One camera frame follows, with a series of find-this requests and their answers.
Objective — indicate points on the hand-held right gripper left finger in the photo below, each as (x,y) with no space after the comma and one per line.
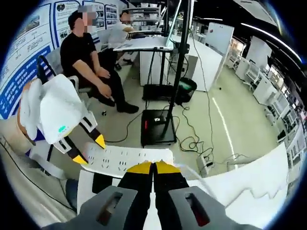
(134,191)

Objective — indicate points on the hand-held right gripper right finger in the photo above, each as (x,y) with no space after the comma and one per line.
(172,191)

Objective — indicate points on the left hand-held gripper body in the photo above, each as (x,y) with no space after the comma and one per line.
(60,105)

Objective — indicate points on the white floor power strip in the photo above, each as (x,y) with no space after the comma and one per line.
(205,164)

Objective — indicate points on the long ceiling light strip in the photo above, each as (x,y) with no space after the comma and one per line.
(263,30)

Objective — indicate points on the person's left hand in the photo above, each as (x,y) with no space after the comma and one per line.
(18,119)

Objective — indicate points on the black office chair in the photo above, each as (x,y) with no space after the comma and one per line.
(44,69)

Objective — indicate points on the black tripod stand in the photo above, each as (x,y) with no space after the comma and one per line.
(158,134)

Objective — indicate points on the white table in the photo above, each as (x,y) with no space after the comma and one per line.
(251,182)

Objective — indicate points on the white standing desk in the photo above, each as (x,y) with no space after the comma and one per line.
(144,45)

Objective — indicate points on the black waste bin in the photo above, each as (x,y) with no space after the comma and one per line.
(188,87)

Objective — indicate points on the storage shelf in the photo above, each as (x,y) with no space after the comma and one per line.
(146,16)

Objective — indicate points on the white low partition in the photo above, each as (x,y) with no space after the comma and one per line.
(206,64)

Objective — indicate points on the group of white office chairs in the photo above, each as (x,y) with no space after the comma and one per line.
(251,72)

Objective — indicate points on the white whiteboard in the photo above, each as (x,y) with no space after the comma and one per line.
(219,38)

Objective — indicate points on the ceiling air conditioner unit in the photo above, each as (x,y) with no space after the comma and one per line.
(259,12)

